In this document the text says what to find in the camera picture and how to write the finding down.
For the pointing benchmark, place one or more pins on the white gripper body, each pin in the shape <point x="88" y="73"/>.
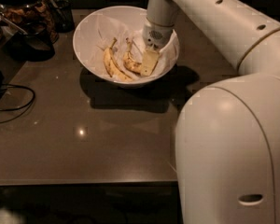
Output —
<point x="156" y="35"/>

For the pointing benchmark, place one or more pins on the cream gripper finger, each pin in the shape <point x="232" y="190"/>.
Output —
<point x="149" y="61"/>

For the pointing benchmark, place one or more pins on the spotted banana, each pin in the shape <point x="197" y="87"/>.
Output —
<point x="128" y="61"/>
<point x="111" y="65"/>

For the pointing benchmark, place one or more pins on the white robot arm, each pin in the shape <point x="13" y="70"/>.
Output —
<point x="227" y="138"/>

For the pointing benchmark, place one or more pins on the white bowl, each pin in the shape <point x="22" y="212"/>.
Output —
<point x="86" y="32"/>

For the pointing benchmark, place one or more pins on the white paper liner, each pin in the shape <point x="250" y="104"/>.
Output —
<point x="107" y="29"/>

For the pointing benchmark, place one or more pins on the black mesh cup rear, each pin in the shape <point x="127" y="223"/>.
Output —
<point x="62" y="15"/>

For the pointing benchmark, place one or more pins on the black mesh cup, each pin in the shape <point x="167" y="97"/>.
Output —
<point x="34" y="45"/>
<point x="62" y="15"/>

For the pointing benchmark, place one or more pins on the black mesh cup front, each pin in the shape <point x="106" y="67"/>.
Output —
<point x="34" y="45"/>

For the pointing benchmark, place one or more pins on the glass jar with snacks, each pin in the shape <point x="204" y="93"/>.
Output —
<point x="23" y="12"/>

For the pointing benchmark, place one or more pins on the metal spoon handle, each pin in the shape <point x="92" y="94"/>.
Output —
<point x="13" y="25"/>

